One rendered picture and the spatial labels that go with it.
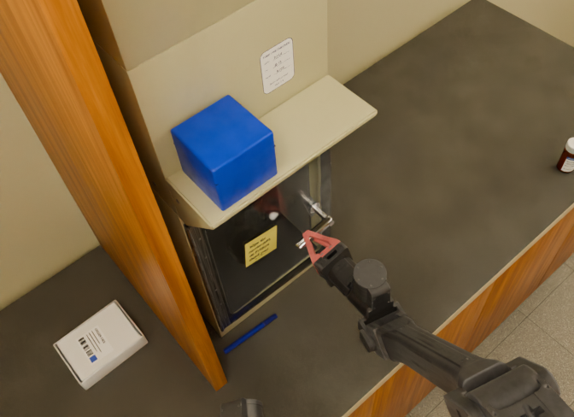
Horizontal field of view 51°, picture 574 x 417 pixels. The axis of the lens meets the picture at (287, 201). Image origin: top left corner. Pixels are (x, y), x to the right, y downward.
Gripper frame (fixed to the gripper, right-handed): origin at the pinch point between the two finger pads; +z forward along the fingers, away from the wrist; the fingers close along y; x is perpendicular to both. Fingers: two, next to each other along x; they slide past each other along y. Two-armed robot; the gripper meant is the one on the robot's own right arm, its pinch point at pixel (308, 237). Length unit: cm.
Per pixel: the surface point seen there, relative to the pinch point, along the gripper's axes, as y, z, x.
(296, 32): 41.3, 6.0, -14.4
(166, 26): 57, 5, 2
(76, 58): 69, -4, 12
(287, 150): 32.6, -2.7, -2.7
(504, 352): -132, -26, -38
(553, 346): -136, -36, -54
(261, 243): 3.8, 3.8, 7.8
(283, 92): 32.9, 5.8, -8.9
